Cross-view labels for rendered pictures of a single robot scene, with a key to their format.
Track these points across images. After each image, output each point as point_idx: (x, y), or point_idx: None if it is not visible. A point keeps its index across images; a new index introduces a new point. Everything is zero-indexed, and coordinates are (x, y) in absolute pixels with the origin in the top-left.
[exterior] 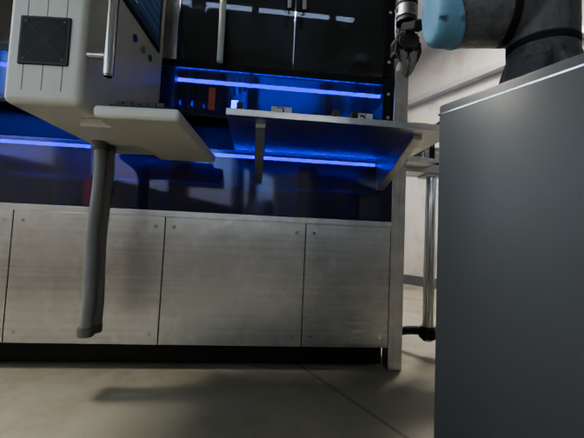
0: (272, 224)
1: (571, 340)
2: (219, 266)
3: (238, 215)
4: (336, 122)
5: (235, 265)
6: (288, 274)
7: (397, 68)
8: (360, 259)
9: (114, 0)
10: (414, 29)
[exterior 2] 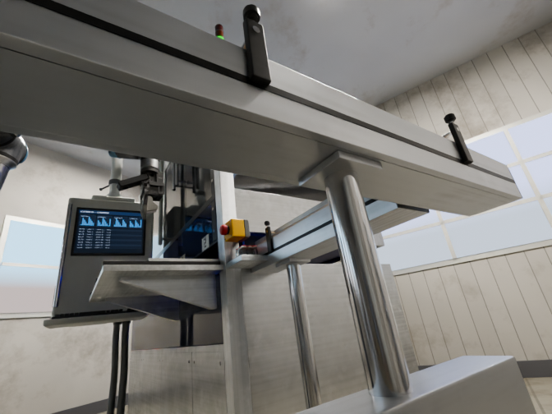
0: (182, 355)
1: None
2: (171, 393)
3: (174, 349)
4: (94, 290)
5: (174, 393)
6: (187, 404)
7: (152, 210)
8: (212, 392)
9: (57, 272)
10: (121, 190)
